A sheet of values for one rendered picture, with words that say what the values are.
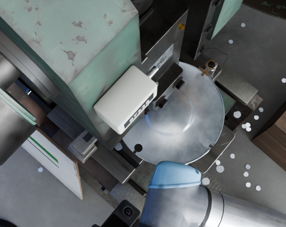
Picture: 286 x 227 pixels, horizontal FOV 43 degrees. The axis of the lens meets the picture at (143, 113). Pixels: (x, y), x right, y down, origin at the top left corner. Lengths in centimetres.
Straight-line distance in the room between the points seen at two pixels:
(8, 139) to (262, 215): 42
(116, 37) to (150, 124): 64
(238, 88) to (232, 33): 84
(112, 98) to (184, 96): 59
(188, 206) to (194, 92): 49
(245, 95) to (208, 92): 21
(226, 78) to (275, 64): 81
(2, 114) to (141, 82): 16
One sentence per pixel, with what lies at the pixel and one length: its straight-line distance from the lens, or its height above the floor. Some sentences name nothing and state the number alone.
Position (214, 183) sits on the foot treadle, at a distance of 160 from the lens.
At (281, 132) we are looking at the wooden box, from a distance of 152.
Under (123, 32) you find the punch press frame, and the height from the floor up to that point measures 142.
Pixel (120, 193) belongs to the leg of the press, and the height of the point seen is 64.
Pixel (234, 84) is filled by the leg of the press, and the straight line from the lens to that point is 119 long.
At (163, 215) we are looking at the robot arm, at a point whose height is 118.
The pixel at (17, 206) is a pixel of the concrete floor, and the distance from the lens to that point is 184.
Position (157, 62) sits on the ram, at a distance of 71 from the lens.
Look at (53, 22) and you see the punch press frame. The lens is 32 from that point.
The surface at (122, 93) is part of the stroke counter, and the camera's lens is 42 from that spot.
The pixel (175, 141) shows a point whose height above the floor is 78.
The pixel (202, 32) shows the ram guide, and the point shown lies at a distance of 70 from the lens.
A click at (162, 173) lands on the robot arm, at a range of 57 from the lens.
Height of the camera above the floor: 174
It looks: 75 degrees down
